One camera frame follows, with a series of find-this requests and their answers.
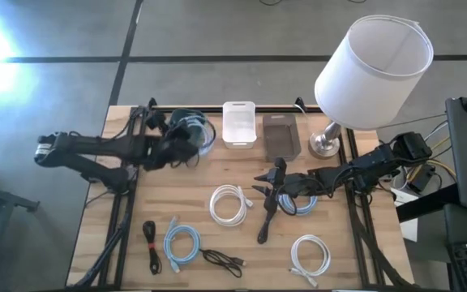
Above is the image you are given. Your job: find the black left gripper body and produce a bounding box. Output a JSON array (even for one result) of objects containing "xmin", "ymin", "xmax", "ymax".
[{"xmin": 146, "ymin": 135, "xmax": 186, "ymax": 171}]

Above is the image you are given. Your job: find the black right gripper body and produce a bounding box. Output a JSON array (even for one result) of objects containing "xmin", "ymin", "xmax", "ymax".
[{"xmin": 276, "ymin": 172, "xmax": 319, "ymax": 198}]

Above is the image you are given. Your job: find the light blue cable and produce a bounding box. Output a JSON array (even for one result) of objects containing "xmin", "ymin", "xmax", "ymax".
[
  {"xmin": 162, "ymin": 216, "xmax": 202, "ymax": 274},
  {"xmin": 276, "ymin": 192, "xmax": 319, "ymax": 217},
  {"xmin": 178, "ymin": 114, "xmax": 217, "ymax": 157}
]

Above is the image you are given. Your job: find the white cable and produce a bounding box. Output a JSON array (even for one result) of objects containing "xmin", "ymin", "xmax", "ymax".
[
  {"xmin": 289, "ymin": 234, "xmax": 332, "ymax": 289},
  {"xmin": 208, "ymin": 184, "xmax": 255, "ymax": 228}
]

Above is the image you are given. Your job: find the thin black cable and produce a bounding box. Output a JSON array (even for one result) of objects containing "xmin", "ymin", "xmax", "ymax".
[{"xmin": 199, "ymin": 247, "xmax": 247, "ymax": 279}]

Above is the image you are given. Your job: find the grey translucent plastic bin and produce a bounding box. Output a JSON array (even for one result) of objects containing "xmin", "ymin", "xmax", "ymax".
[{"xmin": 261, "ymin": 113, "xmax": 302, "ymax": 163}]

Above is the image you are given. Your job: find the white plastic bin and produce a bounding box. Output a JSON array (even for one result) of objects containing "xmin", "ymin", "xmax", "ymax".
[{"xmin": 221, "ymin": 101, "xmax": 258, "ymax": 150}]

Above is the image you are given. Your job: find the white paper sheet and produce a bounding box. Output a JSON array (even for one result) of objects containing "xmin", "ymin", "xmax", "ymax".
[{"xmin": 391, "ymin": 188, "xmax": 420, "ymax": 243}]

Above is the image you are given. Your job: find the black power supply box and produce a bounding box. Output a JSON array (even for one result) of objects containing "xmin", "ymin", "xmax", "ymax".
[{"xmin": 408, "ymin": 164, "xmax": 437, "ymax": 192}]

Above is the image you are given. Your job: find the white lamp shade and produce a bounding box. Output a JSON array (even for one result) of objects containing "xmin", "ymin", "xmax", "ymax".
[{"xmin": 314, "ymin": 15, "xmax": 435, "ymax": 131}]

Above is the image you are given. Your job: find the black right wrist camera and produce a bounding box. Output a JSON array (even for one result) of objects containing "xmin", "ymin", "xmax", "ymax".
[{"xmin": 272, "ymin": 157, "xmax": 289, "ymax": 182}]

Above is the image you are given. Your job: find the black frame crossbar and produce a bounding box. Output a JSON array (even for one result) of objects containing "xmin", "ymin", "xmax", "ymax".
[{"xmin": 130, "ymin": 104, "xmax": 323, "ymax": 114}]

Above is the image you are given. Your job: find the black cable with red tie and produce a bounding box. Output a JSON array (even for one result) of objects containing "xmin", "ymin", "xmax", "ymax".
[{"xmin": 142, "ymin": 220, "xmax": 163, "ymax": 276}]

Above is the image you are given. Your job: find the yellow cable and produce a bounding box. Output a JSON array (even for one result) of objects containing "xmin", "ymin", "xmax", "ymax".
[{"xmin": 405, "ymin": 137, "xmax": 458, "ymax": 182}]

